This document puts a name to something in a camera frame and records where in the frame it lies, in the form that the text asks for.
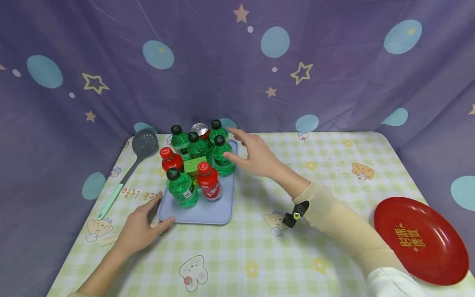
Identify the person's left hand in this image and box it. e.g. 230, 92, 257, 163
115, 191, 176, 257

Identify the person's right hand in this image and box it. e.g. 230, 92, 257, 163
223, 127, 286, 180

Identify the person's left forearm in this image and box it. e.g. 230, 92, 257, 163
68, 246, 130, 297

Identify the person's right forearm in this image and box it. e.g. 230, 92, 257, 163
274, 164, 429, 297

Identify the green bottle with black cap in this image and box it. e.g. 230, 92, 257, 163
212, 135, 236, 177
187, 132, 211, 165
166, 168, 199, 208
209, 120, 230, 145
170, 125, 190, 160

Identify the red bottle with red cap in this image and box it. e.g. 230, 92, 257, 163
197, 161, 223, 201
160, 147, 185, 173

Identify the red and silver can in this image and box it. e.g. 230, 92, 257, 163
190, 123, 212, 148

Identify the green carton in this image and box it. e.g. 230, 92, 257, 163
183, 156, 209, 189

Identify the light blue tray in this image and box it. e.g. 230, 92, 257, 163
157, 139, 238, 225

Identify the black wrist band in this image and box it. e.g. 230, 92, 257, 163
282, 200, 310, 229

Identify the red oval plate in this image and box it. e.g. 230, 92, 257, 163
373, 196, 470, 286

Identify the gray skimmer with green handle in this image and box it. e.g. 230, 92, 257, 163
97, 129, 160, 221

